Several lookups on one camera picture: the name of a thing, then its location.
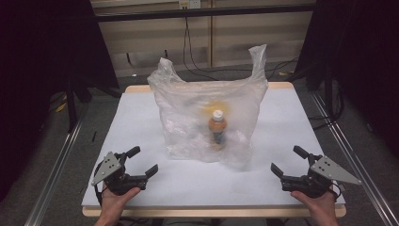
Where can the yellow floor tape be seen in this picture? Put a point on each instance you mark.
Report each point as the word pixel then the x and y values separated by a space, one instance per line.
pixel 60 107

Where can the small black stick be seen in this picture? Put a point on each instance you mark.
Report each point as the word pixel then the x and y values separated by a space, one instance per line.
pixel 94 136

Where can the metal floor rail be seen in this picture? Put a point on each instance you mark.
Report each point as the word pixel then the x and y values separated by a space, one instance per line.
pixel 53 175
pixel 351 157

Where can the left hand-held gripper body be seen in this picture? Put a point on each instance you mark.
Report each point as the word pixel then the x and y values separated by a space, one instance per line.
pixel 114 175

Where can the person's right hand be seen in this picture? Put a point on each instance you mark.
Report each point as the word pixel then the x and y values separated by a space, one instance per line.
pixel 316 205

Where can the black curtain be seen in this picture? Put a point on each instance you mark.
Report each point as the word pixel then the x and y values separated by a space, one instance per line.
pixel 363 62
pixel 37 62

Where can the clear plastic bag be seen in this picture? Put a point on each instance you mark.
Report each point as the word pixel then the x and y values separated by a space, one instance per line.
pixel 188 103

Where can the black horizontal bar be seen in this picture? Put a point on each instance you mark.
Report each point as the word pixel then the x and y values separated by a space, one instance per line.
pixel 200 12

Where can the wooden table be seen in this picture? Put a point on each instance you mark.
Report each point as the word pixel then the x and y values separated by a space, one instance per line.
pixel 200 212

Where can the black metal stand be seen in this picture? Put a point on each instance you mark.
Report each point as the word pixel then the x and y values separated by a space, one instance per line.
pixel 71 103
pixel 328 94

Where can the white table mat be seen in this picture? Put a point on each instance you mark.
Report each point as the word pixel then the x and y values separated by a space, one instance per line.
pixel 131 125

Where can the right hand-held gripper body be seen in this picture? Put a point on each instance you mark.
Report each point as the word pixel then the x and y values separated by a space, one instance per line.
pixel 316 179

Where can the orange drink bottle white cap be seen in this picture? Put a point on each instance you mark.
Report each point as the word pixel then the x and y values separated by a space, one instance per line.
pixel 217 127

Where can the white wall socket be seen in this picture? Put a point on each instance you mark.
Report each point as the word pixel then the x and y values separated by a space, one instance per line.
pixel 189 3

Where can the person's left hand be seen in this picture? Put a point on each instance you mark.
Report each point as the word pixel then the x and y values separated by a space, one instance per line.
pixel 116 201

